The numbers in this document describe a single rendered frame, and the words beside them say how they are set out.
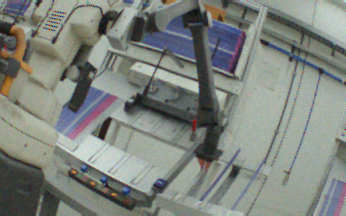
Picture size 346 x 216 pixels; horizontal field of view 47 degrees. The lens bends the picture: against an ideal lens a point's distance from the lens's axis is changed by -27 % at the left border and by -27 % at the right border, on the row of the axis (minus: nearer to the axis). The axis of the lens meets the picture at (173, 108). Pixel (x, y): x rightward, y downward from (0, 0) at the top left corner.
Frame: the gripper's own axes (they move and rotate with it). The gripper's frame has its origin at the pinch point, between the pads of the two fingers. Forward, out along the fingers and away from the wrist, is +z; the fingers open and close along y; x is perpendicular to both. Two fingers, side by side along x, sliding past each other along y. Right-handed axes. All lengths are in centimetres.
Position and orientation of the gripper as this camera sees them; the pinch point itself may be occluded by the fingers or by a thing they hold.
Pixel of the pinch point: (204, 168)
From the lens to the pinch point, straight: 207.4
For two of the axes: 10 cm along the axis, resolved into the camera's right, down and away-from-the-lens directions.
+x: -4.4, 4.1, -8.0
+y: -8.9, -3.4, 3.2
